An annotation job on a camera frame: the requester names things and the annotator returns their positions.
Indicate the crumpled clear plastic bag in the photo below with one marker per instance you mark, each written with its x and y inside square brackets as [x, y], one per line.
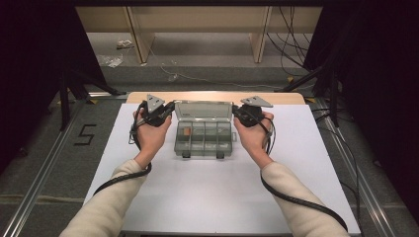
[112, 61]

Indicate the black metal stand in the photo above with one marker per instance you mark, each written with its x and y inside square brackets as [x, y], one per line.
[64, 98]
[334, 98]

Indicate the person's left hand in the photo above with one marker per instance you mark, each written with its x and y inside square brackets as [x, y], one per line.
[151, 138]

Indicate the metal floor rail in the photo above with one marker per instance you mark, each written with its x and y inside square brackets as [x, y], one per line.
[39, 177]
[362, 184]

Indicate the grey plastic compartment box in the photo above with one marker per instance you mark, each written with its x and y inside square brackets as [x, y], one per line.
[204, 138]

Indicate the small tan and red eraser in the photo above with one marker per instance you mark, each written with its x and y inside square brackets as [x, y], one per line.
[186, 131]

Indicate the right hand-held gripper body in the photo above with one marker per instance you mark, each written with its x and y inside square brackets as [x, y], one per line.
[255, 101]

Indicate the beige wooden shelf unit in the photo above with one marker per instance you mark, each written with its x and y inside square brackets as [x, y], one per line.
[197, 18]

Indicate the white table sheet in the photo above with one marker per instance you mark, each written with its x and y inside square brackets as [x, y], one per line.
[204, 191]

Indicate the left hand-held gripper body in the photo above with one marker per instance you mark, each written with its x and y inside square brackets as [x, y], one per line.
[153, 103]

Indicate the crumpled white paper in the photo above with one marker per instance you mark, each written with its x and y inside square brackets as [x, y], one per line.
[124, 43]

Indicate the person's right hand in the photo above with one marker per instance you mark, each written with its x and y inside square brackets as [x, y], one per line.
[255, 140]

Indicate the black curtain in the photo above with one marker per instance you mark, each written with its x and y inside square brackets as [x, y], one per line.
[29, 65]
[385, 82]

